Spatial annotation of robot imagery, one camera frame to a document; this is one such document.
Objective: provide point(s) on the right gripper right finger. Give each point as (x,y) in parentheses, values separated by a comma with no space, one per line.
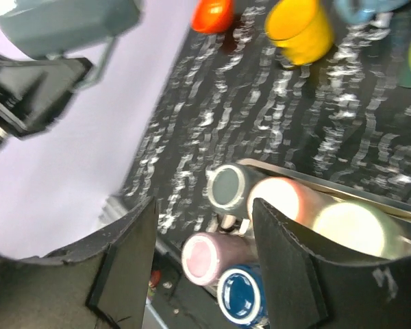
(313,282)

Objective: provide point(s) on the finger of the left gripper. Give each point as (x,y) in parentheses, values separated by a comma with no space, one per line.
(34,93)

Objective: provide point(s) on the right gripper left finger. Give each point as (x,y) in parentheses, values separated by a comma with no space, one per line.
(100,281)

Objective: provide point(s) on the blue grey mug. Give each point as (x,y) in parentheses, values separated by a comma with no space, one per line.
(51,28)

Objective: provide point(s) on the yellow ribbed mug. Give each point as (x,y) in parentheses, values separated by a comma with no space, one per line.
(300,30)

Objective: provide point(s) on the navy blue mug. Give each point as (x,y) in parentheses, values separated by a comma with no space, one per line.
(241,297)

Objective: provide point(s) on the light green mug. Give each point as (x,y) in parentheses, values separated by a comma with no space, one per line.
(363,228)

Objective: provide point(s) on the pink orange mug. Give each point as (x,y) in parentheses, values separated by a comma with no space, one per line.
(293,199)

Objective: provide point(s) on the mauve pink mug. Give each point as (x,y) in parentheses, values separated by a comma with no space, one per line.
(206,255)

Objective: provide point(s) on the dark grey mug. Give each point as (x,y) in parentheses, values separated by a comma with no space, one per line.
(229,186)

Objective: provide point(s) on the light blue patterned mug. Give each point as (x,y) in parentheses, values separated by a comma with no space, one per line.
(365,10)

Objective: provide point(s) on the silver metal tray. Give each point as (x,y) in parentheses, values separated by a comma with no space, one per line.
(181,304)

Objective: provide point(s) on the orange red bowl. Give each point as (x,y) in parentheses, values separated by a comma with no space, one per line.
(212,16)

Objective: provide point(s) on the dark green mat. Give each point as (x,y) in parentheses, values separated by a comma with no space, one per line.
(401,39)

